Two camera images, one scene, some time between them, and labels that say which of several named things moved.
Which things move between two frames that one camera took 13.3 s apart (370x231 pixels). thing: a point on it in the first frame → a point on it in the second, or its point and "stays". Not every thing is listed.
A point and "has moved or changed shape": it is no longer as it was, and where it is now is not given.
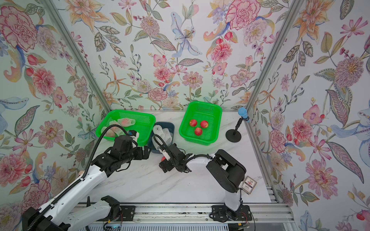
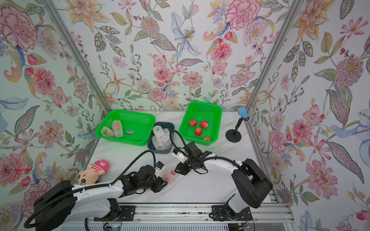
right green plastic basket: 200,111 stays
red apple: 198,131 stays
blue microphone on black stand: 233,135 stays
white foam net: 159,137 has moved or changed shape
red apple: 193,122 stays
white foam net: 167,137 stays
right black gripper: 165,162 → 184,171
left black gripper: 141,155 → 160,184
